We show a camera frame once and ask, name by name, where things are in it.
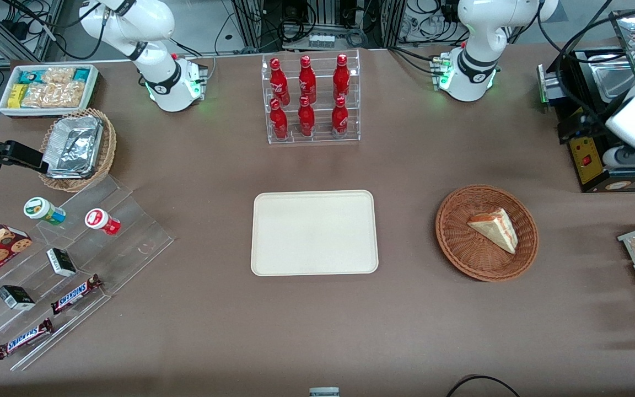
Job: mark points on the light wicker basket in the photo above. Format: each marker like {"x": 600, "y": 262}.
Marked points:
{"x": 109, "y": 143}

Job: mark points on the white power strip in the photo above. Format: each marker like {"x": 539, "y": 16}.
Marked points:
{"x": 321, "y": 40}

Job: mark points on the small grey white object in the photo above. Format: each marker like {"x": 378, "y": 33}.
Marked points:
{"x": 324, "y": 392}

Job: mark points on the clear acrylic stepped stand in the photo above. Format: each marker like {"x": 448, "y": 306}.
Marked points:
{"x": 124, "y": 248}

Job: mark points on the red lid cup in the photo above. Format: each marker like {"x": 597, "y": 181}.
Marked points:
{"x": 100, "y": 220}

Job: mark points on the triangular sandwich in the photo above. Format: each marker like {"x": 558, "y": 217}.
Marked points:
{"x": 496, "y": 227}

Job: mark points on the clear bag of rice crackers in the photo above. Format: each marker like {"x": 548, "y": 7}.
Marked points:
{"x": 59, "y": 74}
{"x": 53, "y": 96}

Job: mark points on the Snickers bar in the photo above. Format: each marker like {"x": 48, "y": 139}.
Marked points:
{"x": 24, "y": 338}
{"x": 75, "y": 294}

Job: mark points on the black appliance with yellow panel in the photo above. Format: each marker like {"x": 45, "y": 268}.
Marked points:
{"x": 587, "y": 160}

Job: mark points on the clear acrylic bottle rack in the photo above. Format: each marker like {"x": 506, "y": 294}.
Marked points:
{"x": 322, "y": 132}

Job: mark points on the small black box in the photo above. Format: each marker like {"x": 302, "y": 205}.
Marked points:
{"x": 16, "y": 298}
{"x": 62, "y": 262}

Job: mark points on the red cola bottle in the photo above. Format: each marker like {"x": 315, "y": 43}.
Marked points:
{"x": 306, "y": 118}
{"x": 341, "y": 78}
{"x": 278, "y": 82}
{"x": 279, "y": 121}
{"x": 339, "y": 117}
{"x": 307, "y": 81}

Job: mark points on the aluminium frame structure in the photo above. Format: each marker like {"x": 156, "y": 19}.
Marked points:
{"x": 251, "y": 22}

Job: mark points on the green lid cup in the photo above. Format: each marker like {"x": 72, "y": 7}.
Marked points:
{"x": 42, "y": 210}

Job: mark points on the brown wicker basket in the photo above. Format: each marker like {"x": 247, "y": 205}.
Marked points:
{"x": 455, "y": 242}

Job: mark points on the aluminium foil tray stack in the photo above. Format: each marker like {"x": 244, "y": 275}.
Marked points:
{"x": 72, "y": 146}

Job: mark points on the yellow snack packet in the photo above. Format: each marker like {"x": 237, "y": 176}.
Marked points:
{"x": 16, "y": 95}

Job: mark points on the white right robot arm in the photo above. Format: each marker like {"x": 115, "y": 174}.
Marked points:
{"x": 146, "y": 33}

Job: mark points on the white plastic snack container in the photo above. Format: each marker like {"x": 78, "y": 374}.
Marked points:
{"x": 4, "y": 107}

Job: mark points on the cream plastic tray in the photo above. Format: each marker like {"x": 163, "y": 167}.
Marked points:
{"x": 315, "y": 232}

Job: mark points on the teal snack packet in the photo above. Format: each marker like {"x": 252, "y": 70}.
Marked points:
{"x": 32, "y": 76}
{"x": 81, "y": 74}

